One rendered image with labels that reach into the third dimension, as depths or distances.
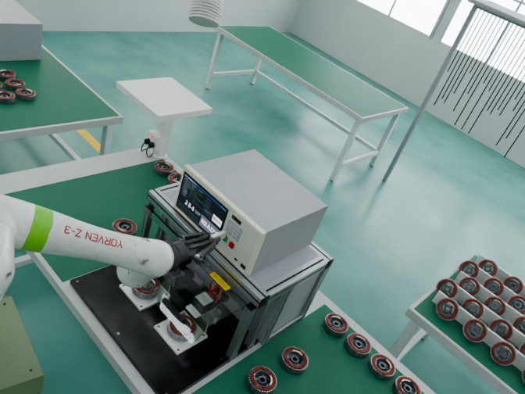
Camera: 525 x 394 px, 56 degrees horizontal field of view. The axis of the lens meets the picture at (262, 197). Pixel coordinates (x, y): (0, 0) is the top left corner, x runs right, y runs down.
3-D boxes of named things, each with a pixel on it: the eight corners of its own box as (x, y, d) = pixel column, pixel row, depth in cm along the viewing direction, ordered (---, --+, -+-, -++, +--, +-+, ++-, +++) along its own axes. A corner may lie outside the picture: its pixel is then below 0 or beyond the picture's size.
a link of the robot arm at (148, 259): (42, 218, 131) (33, 258, 126) (56, 203, 123) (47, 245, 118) (164, 250, 151) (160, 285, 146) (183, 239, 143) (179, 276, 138)
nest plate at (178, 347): (176, 355, 182) (177, 353, 181) (153, 327, 189) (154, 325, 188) (207, 338, 192) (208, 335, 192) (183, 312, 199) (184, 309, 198)
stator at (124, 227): (118, 220, 235) (119, 214, 233) (140, 229, 235) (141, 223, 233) (107, 234, 225) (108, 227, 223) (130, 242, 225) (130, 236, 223)
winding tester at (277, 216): (246, 277, 176) (262, 234, 165) (173, 207, 196) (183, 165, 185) (311, 244, 203) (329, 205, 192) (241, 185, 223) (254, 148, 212)
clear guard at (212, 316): (191, 345, 158) (194, 334, 155) (148, 296, 169) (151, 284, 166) (258, 306, 181) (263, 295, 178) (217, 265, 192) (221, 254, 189)
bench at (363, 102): (333, 184, 484) (363, 118, 443) (200, 87, 580) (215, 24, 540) (378, 167, 547) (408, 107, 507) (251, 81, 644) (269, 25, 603)
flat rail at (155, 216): (247, 314, 175) (249, 309, 174) (147, 213, 204) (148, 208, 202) (249, 313, 176) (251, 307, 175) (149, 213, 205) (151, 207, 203)
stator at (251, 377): (244, 393, 179) (248, 388, 177) (247, 367, 189) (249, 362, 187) (274, 399, 181) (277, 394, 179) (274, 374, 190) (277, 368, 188)
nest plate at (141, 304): (140, 311, 193) (140, 309, 192) (119, 287, 200) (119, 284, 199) (170, 297, 203) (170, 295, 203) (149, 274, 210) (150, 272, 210)
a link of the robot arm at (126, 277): (105, 263, 151) (119, 296, 150) (122, 252, 142) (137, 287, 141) (143, 249, 161) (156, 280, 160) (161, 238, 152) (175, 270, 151)
